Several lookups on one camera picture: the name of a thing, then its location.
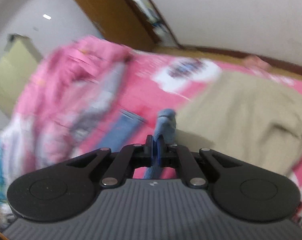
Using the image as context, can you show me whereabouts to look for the blue denim jeans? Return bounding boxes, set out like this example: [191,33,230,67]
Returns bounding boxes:
[96,108,178,181]

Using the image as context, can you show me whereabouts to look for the beige khaki garment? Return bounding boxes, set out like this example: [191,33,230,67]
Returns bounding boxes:
[176,72,302,176]

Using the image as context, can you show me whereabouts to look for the pink white quilt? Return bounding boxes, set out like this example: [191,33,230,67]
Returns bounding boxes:
[0,36,132,185]

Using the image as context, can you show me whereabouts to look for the yellow green wardrobe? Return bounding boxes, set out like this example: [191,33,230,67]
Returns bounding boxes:
[0,34,42,116]

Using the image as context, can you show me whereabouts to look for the brown wooden door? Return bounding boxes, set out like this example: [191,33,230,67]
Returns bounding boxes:
[75,0,160,51]

